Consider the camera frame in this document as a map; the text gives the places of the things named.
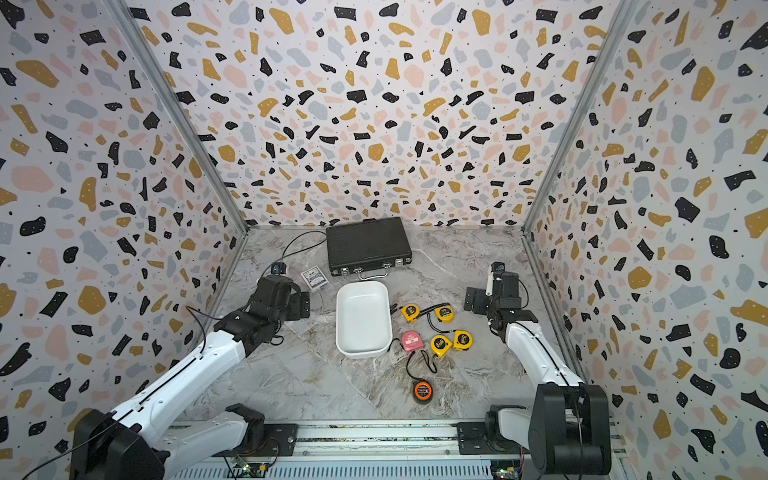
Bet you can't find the yellow tape measure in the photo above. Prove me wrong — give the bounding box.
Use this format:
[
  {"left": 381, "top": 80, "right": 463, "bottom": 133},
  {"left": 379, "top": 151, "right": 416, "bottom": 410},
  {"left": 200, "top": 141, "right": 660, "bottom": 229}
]
[
  {"left": 421, "top": 335, "right": 453, "bottom": 374},
  {"left": 453, "top": 330, "right": 473, "bottom": 351},
  {"left": 418, "top": 302, "right": 455, "bottom": 334},
  {"left": 390, "top": 303, "right": 421, "bottom": 323}
]

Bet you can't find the white plastic storage tray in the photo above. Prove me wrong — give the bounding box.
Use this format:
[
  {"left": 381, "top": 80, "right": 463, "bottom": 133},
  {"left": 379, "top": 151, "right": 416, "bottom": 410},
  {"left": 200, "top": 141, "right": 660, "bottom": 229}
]
[{"left": 335, "top": 281, "right": 393, "bottom": 360}]

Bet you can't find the pink tape measure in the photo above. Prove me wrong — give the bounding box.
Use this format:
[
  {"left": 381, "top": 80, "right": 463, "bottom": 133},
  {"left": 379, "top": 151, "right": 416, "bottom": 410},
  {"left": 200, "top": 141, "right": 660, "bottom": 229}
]
[{"left": 388, "top": 331, "right": 424, "bottom": 353}]

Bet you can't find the orange black tape measure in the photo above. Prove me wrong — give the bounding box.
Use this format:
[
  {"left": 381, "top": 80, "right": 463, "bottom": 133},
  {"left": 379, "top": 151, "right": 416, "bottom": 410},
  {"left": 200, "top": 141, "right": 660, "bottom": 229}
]
[{"left": 405, "top": 351, "right": 434, "bottom": 404}]

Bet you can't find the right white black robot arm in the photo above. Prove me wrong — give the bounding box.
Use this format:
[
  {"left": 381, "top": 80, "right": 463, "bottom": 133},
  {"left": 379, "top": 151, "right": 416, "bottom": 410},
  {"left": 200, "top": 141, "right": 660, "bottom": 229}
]
[{"left": 464, "top": 262, "right": 612, "bottom": 478}]

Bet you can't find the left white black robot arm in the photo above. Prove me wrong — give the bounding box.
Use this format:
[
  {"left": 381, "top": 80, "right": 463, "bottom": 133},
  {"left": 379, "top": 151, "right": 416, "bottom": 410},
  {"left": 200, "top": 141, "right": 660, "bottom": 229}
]
[{"left": 69, "top": 275, "right": 310, "bottom": 479}]

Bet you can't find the small playing card pack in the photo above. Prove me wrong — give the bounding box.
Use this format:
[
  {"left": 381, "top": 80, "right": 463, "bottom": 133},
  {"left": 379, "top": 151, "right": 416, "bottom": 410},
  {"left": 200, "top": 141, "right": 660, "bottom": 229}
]
[{"left": 301, "top": 266, "right": 329, "bottom": 292}]

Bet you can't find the black hard carrying case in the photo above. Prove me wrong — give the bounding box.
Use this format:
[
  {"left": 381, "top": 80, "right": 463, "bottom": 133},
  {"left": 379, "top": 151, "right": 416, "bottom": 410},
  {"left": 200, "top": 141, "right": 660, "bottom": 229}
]
[{"left": 325, "top": 217, "right": 413, "bottom": 277}]

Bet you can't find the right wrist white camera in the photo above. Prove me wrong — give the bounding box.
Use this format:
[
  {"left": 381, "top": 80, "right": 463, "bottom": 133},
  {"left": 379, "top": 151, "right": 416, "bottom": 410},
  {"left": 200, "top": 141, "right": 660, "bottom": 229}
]
[{"left": 485, "top": 261, "right": 506, "bottom": 296}]

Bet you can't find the wrist white camera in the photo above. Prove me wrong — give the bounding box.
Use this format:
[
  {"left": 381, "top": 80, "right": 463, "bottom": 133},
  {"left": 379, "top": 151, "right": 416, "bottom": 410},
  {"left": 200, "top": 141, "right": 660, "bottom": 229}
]
[
  {"left": 485, "top": 261, "right": 506, "bottom": 296},
  {"left": 269, "top": 261, "right": 287, "bottom": 275}
]

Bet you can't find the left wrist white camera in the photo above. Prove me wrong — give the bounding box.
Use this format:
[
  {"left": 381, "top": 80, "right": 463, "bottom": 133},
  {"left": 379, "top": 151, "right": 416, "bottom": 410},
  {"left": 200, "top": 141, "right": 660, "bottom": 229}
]
[{"left": 269, "top": 261, "right": 287, "bottom": 275}]

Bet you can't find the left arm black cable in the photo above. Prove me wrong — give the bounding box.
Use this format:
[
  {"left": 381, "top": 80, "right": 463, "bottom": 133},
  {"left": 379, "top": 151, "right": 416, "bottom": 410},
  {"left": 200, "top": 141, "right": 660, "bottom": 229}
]
[{"left": 257, "top": 230, "right": 328, "bottom": 280}]

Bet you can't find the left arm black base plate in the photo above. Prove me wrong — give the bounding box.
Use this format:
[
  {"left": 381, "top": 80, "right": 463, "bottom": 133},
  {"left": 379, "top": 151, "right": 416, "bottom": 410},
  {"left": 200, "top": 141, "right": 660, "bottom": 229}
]
[{"left": 215, "top": 423, "right": 299, "bottom": 457}]

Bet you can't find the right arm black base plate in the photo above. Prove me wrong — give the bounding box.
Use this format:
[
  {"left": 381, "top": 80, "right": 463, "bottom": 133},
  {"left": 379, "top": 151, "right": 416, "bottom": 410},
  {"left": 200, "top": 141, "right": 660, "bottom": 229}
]
[{"left": 456, "top": 420, "right": 530, "bottom": 456}]

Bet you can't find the aluminium front rail frame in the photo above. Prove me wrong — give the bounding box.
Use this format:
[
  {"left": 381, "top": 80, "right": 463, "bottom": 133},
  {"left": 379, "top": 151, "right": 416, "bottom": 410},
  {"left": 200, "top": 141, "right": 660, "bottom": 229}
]
[{"left": 116, "top": 416, "right": 637, "bottom": 480}]

